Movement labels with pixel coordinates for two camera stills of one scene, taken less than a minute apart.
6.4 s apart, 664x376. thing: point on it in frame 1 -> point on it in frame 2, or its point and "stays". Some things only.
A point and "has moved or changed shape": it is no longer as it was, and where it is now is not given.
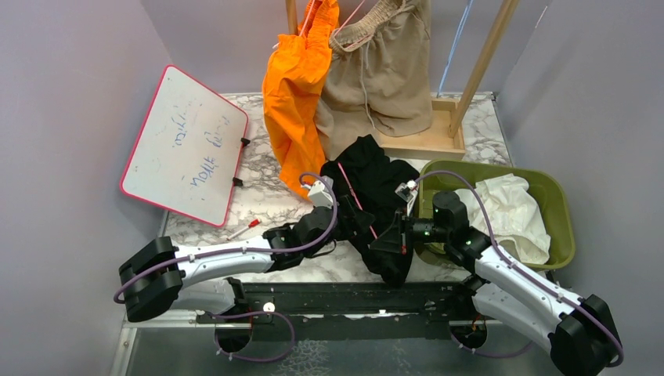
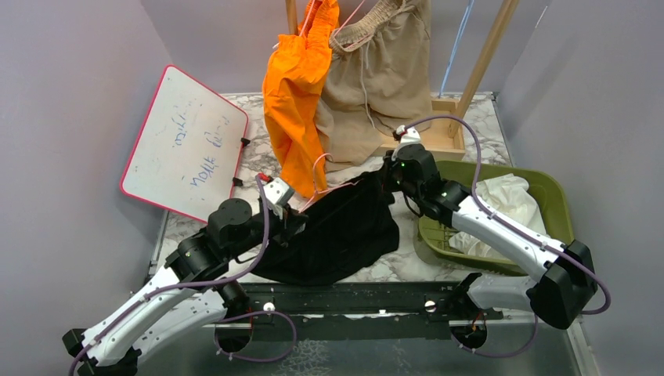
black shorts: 369,178 has moved or changed shape
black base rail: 351,312 stays
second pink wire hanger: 301,31 stays
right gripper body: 418,229 -> 393,178
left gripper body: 348,226 -> 281,235
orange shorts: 294,70 stays
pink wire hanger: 355,198 -> 317,193
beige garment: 379,77 stays
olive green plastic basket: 549,194 stays
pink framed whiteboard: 186,153 stays
